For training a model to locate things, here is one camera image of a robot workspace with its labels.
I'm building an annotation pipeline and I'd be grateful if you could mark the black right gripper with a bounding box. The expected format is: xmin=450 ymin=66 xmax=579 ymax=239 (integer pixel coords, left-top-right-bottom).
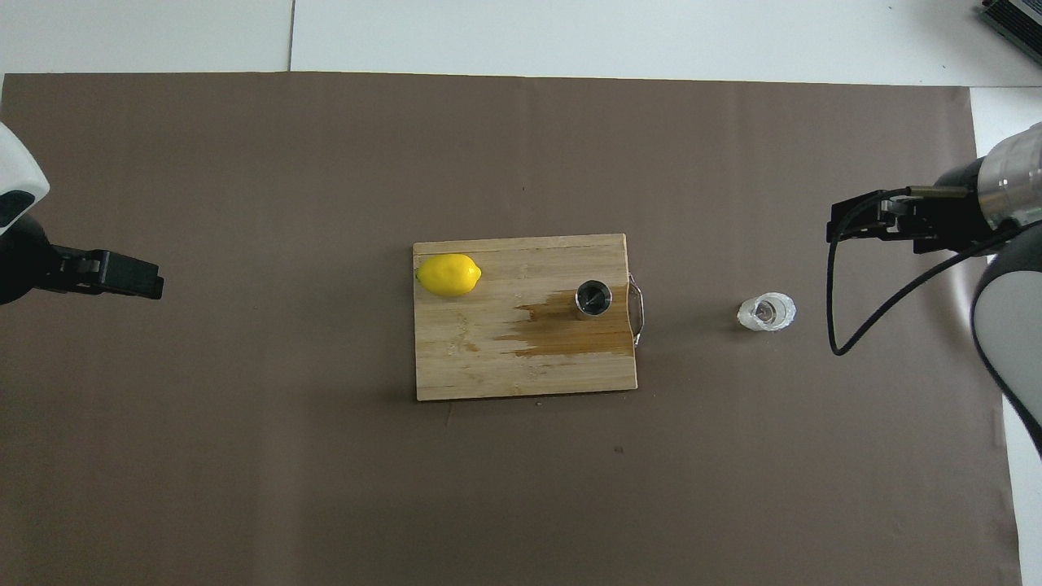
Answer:
xmin=826 ymin=159 xmax=990 ymax=256

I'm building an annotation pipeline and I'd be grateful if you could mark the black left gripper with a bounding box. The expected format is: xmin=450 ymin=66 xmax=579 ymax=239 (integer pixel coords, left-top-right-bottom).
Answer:
xmin=0 ymin=213 xmax=164 ymax=307

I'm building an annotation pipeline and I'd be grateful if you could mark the small clear glass cup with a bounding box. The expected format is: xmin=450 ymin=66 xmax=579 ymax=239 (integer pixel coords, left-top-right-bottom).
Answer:
xmin=737 ymin=291 xmax=798 ymax=333

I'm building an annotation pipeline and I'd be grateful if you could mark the steel double jigger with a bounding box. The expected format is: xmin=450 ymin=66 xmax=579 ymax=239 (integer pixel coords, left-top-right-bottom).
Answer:
xmin=576 ymin=279 xmax=613 ymax=318

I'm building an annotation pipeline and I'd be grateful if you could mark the black ribbed device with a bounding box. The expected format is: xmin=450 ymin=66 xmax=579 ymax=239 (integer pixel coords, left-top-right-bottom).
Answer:
xmin=979 ymin=0 xmax=1042 ymax=43

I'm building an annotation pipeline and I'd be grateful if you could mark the brown paper table mat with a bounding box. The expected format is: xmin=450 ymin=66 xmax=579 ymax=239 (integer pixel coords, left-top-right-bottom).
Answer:
xmin=0 ymin=72 xmax=1022 ymax=586

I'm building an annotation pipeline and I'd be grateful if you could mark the yellow lemon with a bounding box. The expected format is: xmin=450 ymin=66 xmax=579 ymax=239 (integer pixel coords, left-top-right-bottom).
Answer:
xmin=415 ymin=253 xmax=483 ymax=299

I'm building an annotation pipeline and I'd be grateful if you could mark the wooden cutting board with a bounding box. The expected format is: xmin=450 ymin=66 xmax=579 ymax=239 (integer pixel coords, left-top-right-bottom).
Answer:
xmin=412 ymin=234 xmax=646 ymax=402

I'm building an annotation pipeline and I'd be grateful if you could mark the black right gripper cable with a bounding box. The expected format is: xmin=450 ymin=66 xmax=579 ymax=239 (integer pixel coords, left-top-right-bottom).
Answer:
xmin=827 ymin=186 xmax=1027 ymax=356

